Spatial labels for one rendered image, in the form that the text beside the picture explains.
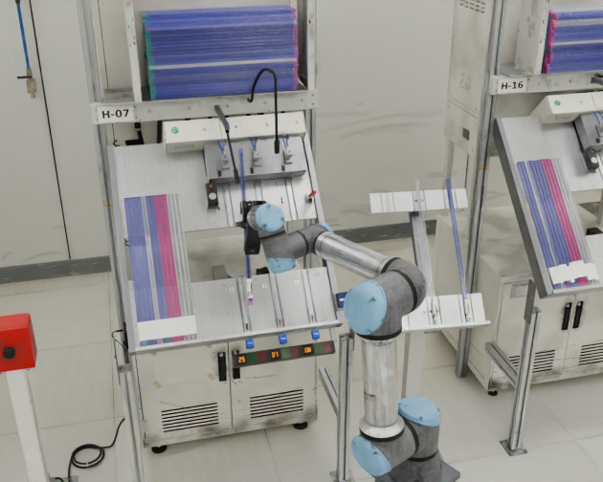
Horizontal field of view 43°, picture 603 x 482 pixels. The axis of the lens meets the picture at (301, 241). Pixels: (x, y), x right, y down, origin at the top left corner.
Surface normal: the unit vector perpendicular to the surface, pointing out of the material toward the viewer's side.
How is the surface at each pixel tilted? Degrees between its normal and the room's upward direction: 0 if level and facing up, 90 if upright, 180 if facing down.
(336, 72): 90
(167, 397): 90
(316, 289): 46
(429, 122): 90
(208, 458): 0
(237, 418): 90
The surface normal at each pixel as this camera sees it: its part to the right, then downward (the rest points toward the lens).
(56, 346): 0.00, -0.90
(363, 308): -0.76, 0.16
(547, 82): 0.24, 0.43
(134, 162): 0.17, -0.32
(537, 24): -0.97, 0.11
